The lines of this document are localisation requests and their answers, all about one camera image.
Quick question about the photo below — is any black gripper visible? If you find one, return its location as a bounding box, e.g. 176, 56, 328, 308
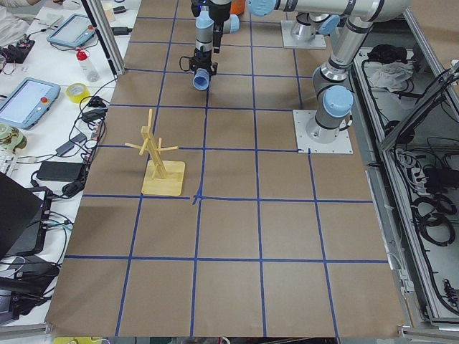
189, 47, 218, 76

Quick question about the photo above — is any light blue plastic cup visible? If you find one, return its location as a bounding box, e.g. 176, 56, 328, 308
192, 68, 210, 91

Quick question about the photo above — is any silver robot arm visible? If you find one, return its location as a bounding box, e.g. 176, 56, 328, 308
247, 1, 411, 143
186, 1, 347, 90

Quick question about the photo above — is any white paper cup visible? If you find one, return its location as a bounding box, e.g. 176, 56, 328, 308
103, 3, 115, 22

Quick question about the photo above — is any orange can-shaped container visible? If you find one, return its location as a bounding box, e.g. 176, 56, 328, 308
230, 0, 245, 15

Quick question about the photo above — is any black power adapter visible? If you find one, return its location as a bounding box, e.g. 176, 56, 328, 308
112, 27, 133, 36

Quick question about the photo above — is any red-capped squeeze bottle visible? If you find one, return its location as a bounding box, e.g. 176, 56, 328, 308
76, 48, 100, 82

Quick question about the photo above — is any wooden mug tree stand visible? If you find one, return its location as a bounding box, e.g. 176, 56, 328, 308
125, 109, 186, 196

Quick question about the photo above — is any far blue teach pendant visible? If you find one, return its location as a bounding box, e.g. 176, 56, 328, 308
47, 14, 95, 48

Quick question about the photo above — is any blue teach pendant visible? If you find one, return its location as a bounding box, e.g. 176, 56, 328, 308
47, 14, 95, 48
1, 77, 61, 130

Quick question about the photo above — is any yellow tape roll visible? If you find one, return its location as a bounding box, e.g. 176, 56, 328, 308
66, 83, 90, 103

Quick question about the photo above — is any near blue teach pendant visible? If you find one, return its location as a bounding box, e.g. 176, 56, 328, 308
1, 77, 61, 130

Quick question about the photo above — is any large black power brick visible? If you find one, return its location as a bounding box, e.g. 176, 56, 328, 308
37, 161, 84, 182

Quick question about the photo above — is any white crumpled cloth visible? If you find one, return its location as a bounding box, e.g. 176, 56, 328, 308
369, 62, 415, 92

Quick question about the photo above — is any black laptop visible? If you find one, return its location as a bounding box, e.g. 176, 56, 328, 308
1, 174, 52, 258

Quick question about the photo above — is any aluminium frame post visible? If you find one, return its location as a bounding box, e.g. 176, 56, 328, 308
81, 0, 125, 77

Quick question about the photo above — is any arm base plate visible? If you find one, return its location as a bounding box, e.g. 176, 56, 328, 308
281, 20, 326, 49
293, 110, 353, 154

